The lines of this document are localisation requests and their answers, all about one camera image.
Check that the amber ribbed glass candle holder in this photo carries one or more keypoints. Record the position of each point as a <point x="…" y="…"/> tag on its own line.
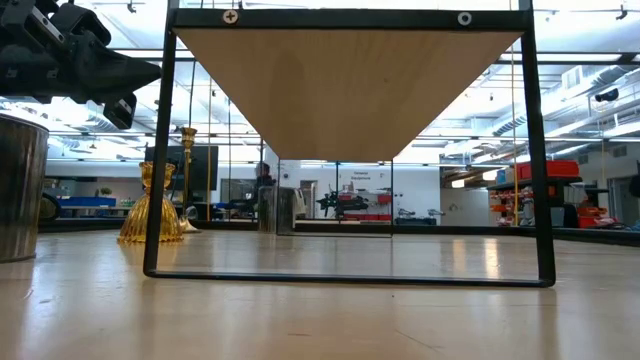
<point x="132" y="225"/>

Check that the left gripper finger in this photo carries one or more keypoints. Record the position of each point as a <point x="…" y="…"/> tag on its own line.
<point x="115" y="75"/>

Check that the wooden shelf riser black frame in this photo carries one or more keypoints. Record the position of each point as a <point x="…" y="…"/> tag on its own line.
<point x="345" y="90"/>

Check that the person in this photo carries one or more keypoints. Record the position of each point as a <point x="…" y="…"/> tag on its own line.
<point x="264" y="177"/>

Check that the blue bench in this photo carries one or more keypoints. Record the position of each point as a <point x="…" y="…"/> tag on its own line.
<point x="87" y="202"/>

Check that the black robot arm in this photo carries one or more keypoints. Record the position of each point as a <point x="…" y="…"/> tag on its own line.
<point x="345" y="204"/>

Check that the black wall monitor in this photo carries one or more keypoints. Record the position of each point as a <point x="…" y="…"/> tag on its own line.
<point x="202" y="167"/>

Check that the black aluminium table frame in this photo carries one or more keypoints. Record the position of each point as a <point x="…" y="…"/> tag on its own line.
<point x="440" y="230"/>

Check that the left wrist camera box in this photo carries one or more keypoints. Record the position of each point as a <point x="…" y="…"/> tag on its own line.
<point x="80" y="25"/>

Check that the red parts bins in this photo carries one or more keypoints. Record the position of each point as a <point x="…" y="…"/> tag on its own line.
<point x="384" y="199"/>

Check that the black ceiling spotlight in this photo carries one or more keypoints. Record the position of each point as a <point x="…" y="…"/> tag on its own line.
<point x="607" y="95"/>

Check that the silver ribbed tin candle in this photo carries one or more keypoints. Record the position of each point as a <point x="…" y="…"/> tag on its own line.
<point x="270" y="210"/>
<point x="20" y="190"/>

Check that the brass candlestick holder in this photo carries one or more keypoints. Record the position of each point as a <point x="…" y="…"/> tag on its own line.
<point x="188" y="137"/>

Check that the black storage rack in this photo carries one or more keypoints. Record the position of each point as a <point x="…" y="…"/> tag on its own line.
<point x="530" y="184"/>

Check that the red crate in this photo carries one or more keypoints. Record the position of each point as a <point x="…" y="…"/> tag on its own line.
<point x="590" y="220"/>

